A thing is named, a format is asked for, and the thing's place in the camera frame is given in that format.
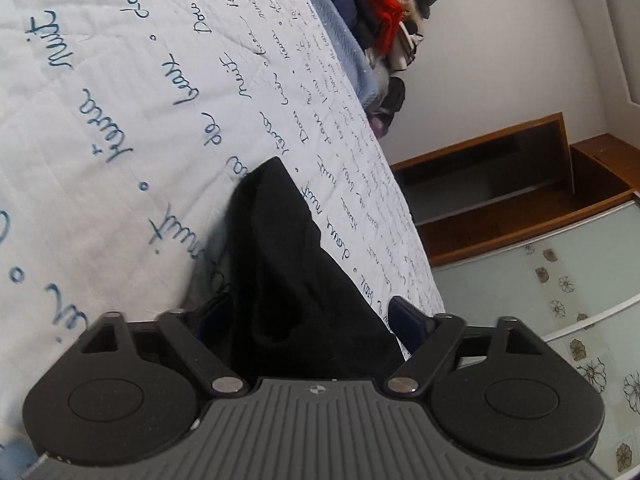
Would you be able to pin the white quilt with blue script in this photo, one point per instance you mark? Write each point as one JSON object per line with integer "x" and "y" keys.
{"x": 125, "y": 126}

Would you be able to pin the light blue blanket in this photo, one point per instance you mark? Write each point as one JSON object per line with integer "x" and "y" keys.
{"x": 348, "y": 51}

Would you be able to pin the brown wooden door frame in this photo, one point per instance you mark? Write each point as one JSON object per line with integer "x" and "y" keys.
{"x": 504, "y": 187}

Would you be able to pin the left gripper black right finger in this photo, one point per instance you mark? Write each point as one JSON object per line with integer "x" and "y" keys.
{"x": 432, "y": 342}

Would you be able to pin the black pants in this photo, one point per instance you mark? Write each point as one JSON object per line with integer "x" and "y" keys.
{"x": 289, "y": 311}

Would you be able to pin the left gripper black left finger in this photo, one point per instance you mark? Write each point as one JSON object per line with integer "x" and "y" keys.
{"x": 213, "y": 375}

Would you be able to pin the glass sliding wardrobe door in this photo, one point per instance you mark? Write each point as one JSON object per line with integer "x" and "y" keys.
{"x": 577, "y": 288}

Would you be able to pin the pile of mixed clothes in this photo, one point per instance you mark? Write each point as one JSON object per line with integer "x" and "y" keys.
{"x": 389, "y": 32}

